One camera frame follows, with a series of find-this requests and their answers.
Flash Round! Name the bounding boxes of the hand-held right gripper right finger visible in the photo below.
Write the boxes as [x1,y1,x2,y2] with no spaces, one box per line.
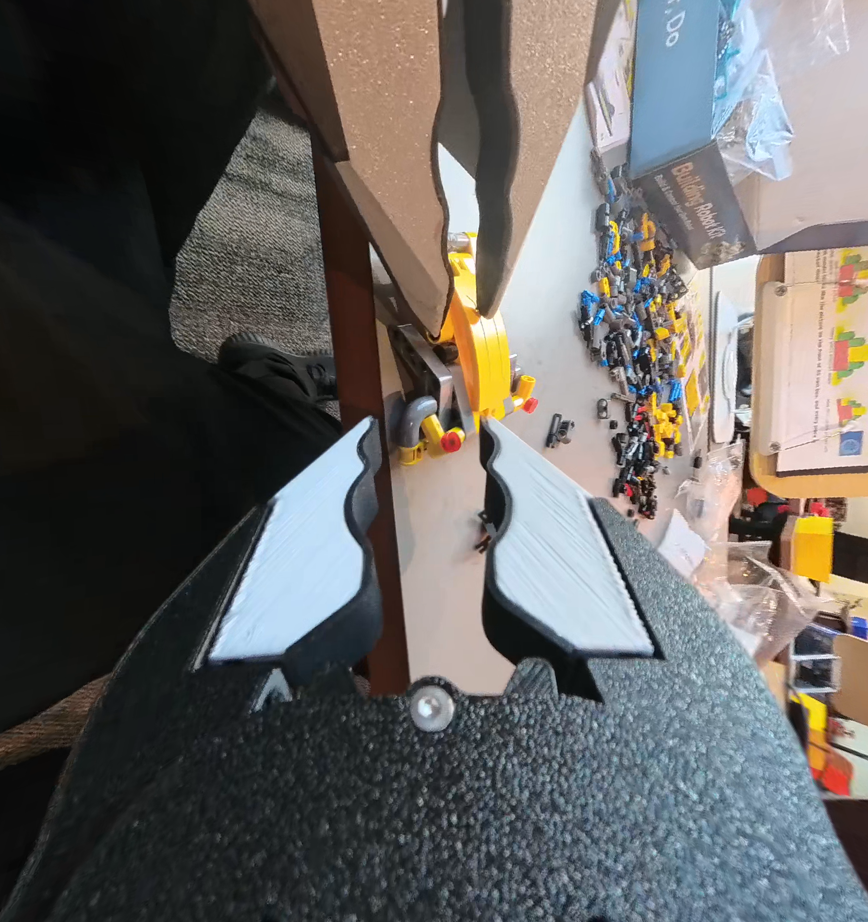
[479,415,657,662]

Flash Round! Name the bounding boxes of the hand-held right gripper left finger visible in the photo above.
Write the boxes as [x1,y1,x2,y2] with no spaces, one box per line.
[208,415,385,671]

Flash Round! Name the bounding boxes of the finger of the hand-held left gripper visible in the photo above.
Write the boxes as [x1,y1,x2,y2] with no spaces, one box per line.
[249,0,457,341]
[463,0,602,319]

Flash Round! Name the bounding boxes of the yellow curved brick assembly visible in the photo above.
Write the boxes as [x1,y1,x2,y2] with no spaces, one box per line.
[373,230,541,467]

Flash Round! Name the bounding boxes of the grey desk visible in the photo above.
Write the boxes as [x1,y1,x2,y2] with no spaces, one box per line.
[312,68,766,698]

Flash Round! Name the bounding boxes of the open instruction sheet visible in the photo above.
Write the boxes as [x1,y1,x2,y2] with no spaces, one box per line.
[585,0,640,157]

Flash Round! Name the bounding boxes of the white labelled plastic bag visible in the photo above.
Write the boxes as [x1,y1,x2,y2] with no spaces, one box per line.
[657,515,710,577]

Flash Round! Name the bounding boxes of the open cardboard kit box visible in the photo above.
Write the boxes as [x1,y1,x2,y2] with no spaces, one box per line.
[625,0,868,271]

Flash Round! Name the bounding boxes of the person's black shoe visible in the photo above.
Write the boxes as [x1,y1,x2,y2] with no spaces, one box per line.
[218,333,339,402]

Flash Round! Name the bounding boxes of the crumpled clear plastic bags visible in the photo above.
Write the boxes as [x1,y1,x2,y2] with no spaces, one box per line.
[715,0,854,182]

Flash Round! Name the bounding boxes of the pile of small brick parts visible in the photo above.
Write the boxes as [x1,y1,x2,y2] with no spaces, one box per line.
[574,162,703,521]

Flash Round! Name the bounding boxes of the yellow sticker sheet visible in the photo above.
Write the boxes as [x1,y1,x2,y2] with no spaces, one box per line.
[681,291,713,437]

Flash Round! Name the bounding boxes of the white flat tray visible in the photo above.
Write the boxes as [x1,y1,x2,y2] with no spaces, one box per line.
[708,290,757,445]

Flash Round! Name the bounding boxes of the yellow box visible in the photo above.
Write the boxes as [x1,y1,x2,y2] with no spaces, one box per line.
[794,513,836,583]

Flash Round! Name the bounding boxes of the pale wooden poster board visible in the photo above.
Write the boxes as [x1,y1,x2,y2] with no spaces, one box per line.
[747,252,868,499]

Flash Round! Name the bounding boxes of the black square panel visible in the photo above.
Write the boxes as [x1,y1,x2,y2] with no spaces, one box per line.
[833,532,868,586]

